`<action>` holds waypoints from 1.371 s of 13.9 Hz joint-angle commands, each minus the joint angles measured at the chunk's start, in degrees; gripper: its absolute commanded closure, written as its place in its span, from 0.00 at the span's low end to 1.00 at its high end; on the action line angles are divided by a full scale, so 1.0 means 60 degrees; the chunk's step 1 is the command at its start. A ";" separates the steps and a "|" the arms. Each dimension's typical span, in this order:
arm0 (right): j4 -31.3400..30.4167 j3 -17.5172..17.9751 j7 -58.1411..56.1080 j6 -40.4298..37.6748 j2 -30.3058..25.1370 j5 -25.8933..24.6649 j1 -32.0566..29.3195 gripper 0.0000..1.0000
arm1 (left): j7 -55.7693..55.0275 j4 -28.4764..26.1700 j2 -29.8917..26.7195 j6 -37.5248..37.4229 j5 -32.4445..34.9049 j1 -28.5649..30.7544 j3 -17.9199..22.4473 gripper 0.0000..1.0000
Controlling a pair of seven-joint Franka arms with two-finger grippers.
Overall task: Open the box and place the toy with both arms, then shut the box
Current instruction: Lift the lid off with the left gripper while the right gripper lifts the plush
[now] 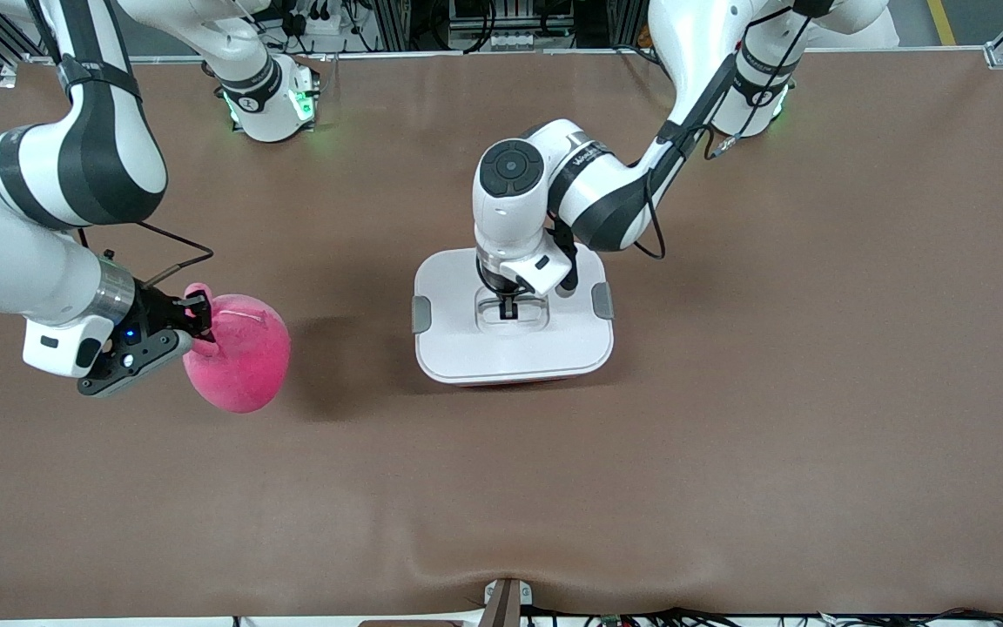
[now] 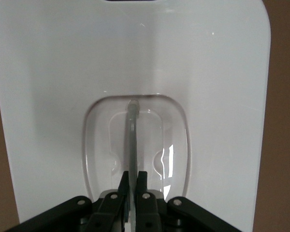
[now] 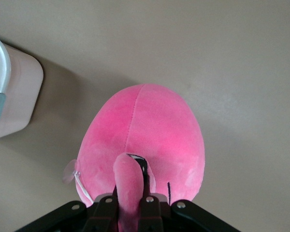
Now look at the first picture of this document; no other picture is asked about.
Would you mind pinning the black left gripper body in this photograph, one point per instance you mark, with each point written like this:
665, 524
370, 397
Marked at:
498, 285

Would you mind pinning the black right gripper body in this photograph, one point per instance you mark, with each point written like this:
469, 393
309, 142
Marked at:
153, 315

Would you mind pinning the pink plush toy with eyes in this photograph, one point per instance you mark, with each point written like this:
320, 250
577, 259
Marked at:
245, 366

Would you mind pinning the white box lid grey clips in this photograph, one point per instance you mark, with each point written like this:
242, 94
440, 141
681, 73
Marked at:
467, 348

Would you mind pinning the pink plastic box base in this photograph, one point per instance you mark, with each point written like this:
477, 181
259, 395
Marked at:
519, 382

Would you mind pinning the brown table mat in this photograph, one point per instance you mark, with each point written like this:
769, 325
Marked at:
292, 479

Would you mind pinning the white block on profile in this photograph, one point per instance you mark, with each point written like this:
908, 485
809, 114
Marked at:
512, 41

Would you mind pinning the white power strip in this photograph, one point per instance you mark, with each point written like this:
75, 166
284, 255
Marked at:
320, 22

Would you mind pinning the silver table edge rail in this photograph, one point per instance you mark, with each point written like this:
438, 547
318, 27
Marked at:
432, 53

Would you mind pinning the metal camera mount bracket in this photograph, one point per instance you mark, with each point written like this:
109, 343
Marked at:
506, 605

